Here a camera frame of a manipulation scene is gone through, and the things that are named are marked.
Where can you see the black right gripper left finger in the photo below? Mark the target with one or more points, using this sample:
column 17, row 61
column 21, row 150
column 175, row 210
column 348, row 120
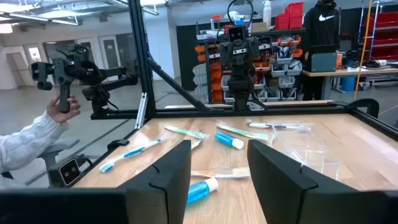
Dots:
column 168, row 193

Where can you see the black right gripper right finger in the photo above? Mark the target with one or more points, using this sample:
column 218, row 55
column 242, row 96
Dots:
column 280, row 193

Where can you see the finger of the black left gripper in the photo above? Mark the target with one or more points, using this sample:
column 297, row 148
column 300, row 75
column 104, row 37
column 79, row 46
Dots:
column 225, row 51
column 253, row 47

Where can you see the blue mouthwash bottle white cap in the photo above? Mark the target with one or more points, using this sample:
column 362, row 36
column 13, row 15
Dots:
column 228, row 139
column 199, row 191

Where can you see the clear plastic bag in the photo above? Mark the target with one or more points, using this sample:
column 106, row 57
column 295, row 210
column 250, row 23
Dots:
column 311, row 155

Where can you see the blue toothbrush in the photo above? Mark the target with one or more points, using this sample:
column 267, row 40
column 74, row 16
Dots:
column 133, row 152
column 264, row 125

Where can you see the orange toothbrush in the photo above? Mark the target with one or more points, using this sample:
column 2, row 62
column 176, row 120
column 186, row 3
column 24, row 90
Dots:
column 224, row 175

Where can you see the green toothbrush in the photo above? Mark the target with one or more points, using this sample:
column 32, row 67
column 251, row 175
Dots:
column 242, row 132
column 186, row 132

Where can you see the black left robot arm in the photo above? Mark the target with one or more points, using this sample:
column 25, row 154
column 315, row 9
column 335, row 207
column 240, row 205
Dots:
column 241, row 87

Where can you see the person's forearm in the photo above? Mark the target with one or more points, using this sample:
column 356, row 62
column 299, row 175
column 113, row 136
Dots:
column 25, row 143

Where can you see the parts bin rack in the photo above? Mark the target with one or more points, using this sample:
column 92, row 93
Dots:
column 214, row 74

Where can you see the white plastic bottle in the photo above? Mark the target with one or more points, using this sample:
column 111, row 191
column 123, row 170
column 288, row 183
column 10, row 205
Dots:
column 267, row 14

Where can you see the red plastic storage bin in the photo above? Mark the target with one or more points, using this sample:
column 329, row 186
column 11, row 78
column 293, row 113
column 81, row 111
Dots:
column 294, row 8
column 281, row 22
column 296, row 22

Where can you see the black table clamp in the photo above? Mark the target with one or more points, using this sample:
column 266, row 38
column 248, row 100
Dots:
column 370, row 105
column 118, row 143

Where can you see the person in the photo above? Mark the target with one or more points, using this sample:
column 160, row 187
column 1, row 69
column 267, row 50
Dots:
column 321, row 28

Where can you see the grey laptop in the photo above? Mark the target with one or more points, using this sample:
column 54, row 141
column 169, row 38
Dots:
column 323, row 62

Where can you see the silver aluminium strut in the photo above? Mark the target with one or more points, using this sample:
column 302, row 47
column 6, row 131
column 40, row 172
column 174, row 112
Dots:
column 141, row 110

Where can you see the blue barrel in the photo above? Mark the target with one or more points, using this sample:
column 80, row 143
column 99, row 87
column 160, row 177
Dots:
column 348, row 84

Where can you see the wooden workbench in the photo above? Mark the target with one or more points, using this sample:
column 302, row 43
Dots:
column 357, row 72

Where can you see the red shelf rack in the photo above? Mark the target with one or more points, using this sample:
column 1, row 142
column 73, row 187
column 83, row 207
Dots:
column 385, row 18

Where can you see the black aluminium table frame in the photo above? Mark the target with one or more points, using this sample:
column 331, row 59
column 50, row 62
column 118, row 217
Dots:
column 141, row 62

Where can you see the black table-level camera box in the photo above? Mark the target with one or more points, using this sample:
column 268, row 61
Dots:
column 70, row 171

